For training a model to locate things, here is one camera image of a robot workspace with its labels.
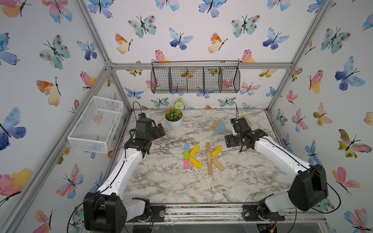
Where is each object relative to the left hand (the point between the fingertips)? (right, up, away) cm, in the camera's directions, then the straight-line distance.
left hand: (156, 127), depth 83 cm
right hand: (+46, -6, +2) cm, 46 cm away
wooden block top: (+31, -14, +16) cm, 37 cm away
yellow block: (+22, -16, +14) cm, 30 cm away
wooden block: (+31, -25, +6) cm, 41 cm away
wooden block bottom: (+31, -19, +11) cm, 38 cm away
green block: (+16, -18, +13) cm, 28 cm away
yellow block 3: (+37, -16, +13) cm, 42 cm away
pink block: (+17, -23, +8) cm, 30 cm away
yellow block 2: (+22, -22, +9) cm, 33 cm away
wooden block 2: (+36, -23, +8) cm, 44 cm away
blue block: (+17, -13, +16) cm, 27 cm away
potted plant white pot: (+8, +7, +13) cm, 17 cm away
